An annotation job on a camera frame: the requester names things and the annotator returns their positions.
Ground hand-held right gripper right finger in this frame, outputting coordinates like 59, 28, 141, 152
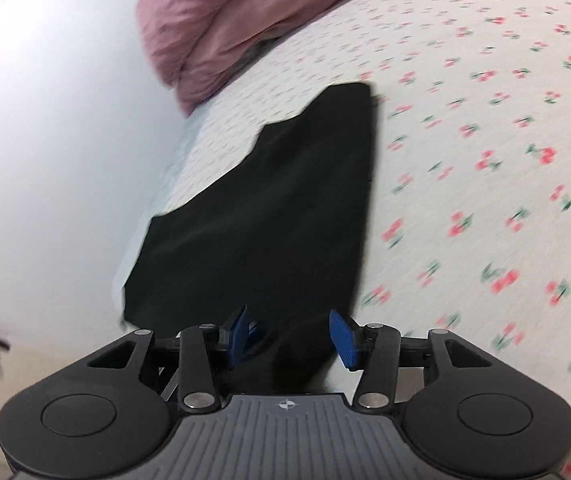
329, 308, 486, 411

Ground cherry print bed sheet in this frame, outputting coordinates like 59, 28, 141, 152
110, 0, 571, 480

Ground black pants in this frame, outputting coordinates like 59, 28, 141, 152
118, 81, 381, 396

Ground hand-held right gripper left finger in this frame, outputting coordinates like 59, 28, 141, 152
85, 305, 266, 413

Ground pink duvet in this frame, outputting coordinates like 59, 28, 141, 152
135, 0, 426, 116

